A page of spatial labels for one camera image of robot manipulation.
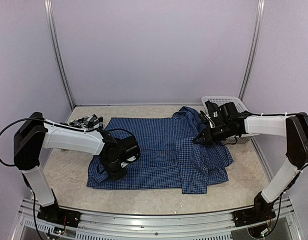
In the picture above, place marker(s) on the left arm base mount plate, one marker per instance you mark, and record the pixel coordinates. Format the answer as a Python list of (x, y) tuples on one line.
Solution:
[(60, 217)]

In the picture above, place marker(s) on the blue checked long sleeve shirt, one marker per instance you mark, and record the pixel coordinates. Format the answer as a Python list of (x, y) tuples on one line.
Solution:
[(169, 159)]

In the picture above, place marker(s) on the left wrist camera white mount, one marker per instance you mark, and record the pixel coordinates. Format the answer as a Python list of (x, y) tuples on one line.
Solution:
[(126, 161)]

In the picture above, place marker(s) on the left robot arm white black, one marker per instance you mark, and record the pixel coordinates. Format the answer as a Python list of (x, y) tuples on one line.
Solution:
[(38, 133)]

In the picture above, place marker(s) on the right aluminium frame post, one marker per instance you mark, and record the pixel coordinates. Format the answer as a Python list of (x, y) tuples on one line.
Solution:
[(253, 49)]

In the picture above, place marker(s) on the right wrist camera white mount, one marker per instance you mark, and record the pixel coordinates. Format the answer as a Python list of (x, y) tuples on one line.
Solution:
[(206, 119)]

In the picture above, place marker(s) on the front aluminium rail frame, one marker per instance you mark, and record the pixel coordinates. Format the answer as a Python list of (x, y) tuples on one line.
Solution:
[(99, 225)]

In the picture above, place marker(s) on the folded black white plaid shirt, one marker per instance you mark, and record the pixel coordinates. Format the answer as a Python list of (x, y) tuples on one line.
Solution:
[(91, 122)]

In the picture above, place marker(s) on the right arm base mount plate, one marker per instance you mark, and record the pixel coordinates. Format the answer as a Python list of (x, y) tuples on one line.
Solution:
[(251, 216)]

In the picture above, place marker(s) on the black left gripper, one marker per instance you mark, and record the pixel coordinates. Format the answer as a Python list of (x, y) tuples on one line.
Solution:
[(116, 176)]

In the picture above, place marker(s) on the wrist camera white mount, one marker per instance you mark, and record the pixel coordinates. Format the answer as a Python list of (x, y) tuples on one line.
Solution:
[(206, 119), (126, 161)]

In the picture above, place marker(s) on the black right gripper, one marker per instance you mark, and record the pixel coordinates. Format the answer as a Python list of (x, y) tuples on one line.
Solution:
[(208, 130)]

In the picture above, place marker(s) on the left aluminium frame post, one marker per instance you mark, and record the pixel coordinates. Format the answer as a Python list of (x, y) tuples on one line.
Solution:
[(57, 53)]

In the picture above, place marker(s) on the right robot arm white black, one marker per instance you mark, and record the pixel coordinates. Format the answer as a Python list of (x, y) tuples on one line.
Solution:
[(290, 129)]

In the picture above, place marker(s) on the dark striped shirt in basket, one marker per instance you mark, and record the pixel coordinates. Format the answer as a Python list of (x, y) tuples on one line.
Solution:
[(214, 112)]

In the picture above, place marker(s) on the white plastic laundry basket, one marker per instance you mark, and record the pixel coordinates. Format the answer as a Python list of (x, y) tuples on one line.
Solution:
[(233, 110)]

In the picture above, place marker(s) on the aluminium frame post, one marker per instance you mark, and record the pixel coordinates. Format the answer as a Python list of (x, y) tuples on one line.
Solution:
[(57, 53), (253, 49)]

